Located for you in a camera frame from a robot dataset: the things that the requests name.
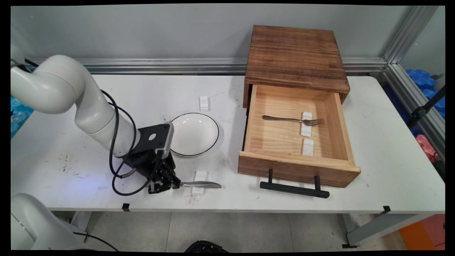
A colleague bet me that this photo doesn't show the blue plastic bags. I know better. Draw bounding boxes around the blue plastic bags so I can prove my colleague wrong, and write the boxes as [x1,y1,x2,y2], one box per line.
[406,69,445,118]

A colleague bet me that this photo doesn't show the black drawer handle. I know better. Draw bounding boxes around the black drawer handle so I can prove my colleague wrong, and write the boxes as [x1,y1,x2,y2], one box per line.
[259,169,330,198]

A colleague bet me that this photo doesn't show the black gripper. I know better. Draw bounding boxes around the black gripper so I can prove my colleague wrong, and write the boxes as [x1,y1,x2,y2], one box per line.
[124,149,181,194]

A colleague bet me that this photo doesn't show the black tripod pole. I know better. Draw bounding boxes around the black tripod pole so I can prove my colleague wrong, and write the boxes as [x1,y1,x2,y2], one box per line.
[406,85,445,129]

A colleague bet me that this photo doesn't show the aluminium corner post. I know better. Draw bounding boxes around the aluminium corner post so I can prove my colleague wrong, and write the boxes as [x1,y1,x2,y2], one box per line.
[382,5,440,65]

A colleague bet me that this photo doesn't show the silver fork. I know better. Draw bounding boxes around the silver fork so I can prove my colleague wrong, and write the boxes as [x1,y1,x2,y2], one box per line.
[262,115,325,126]

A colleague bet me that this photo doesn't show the black round floor object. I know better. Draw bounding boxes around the black round floor object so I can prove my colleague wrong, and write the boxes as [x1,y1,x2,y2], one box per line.
[184,240,230,253]

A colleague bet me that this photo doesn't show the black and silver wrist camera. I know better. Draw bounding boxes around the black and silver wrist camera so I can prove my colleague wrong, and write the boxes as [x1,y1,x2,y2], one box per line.
[137,122,175,159]

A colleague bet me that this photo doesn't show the dark wooden drawer cabinet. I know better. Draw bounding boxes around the dark wooden drawer cabinet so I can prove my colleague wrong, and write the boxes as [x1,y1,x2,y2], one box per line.
[243,25,351,108]

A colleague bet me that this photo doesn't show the blue plastic sheet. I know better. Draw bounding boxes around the blue plastic sheet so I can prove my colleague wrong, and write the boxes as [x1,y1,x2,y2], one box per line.
[11,96,34,138]

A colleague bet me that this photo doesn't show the red plastic bag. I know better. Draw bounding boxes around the red plastic bag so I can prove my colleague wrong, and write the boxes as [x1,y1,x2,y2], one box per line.
[416,134,440,164]

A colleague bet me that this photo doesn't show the light wooden drawer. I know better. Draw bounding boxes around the light wooden drawer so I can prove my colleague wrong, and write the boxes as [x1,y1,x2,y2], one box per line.
[237,84,362,188]

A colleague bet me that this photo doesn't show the aluminium side rail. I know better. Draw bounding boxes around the aluminium side rail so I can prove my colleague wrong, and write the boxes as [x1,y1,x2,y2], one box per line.
[378,63,445,162]

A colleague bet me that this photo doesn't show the orange box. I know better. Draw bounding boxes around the orange box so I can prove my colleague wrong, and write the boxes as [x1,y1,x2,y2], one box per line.
[398,213,445,251]

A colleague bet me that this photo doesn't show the silver table knife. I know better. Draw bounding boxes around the silver table knife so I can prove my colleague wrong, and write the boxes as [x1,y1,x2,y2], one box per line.
[179,181,222,189]

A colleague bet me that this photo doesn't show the white plate with black rim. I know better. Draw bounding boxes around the white plate with black rim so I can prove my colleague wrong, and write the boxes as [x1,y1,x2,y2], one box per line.
[170,113,219,157]

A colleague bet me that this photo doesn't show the grey table leg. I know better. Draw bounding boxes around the grey table leg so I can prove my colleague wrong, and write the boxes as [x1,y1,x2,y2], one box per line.
[70,212,93,243]
[342,213,433,249]

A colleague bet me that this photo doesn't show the black cable with white label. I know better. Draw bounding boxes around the black cable with white label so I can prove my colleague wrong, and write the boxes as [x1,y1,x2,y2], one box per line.
[73,102,150,251]

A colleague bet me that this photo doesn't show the aluminium rear rail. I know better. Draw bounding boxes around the aluminium rear rail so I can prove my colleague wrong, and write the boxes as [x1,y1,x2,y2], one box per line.
[27,57,388,75]

